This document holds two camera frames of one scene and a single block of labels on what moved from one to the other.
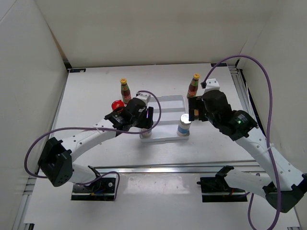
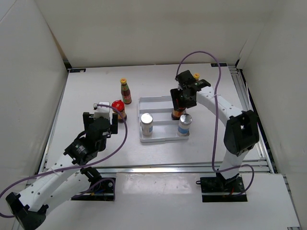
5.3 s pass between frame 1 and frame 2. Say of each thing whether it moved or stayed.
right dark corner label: stayed
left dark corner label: stayed
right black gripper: moved
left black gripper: moved
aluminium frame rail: stayed
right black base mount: stayed
